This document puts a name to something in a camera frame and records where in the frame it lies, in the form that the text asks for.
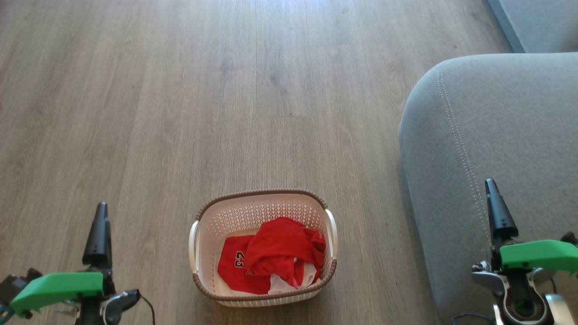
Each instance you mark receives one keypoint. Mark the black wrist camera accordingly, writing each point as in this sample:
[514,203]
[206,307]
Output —
[570,238]
[16,284]

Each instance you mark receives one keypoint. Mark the grey fabric sofa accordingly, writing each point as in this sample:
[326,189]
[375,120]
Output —
[492,135]

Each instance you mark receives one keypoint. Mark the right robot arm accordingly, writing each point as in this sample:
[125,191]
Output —
[526,302]

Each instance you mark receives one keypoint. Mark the red Bulls basketball jersey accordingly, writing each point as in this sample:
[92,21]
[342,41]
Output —
[232,271]

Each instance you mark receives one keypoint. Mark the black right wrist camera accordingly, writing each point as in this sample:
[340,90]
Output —
[570,238]

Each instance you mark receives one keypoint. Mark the white garment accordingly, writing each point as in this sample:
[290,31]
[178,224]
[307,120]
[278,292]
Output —
[282,285]

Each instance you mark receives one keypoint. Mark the crumpled red garment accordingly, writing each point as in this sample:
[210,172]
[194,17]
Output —
[280,246]

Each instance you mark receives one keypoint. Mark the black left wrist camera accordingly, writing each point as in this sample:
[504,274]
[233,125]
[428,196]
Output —
[16,284]

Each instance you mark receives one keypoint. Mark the white plastic laundry basket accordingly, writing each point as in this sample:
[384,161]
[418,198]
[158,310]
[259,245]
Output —
[253,212]

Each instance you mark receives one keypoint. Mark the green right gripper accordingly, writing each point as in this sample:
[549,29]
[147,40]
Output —
[537,255]

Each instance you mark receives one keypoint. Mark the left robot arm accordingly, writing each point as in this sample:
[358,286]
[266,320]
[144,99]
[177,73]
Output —
[121,303]

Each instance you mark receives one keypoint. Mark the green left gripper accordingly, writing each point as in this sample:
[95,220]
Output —
[58,286]

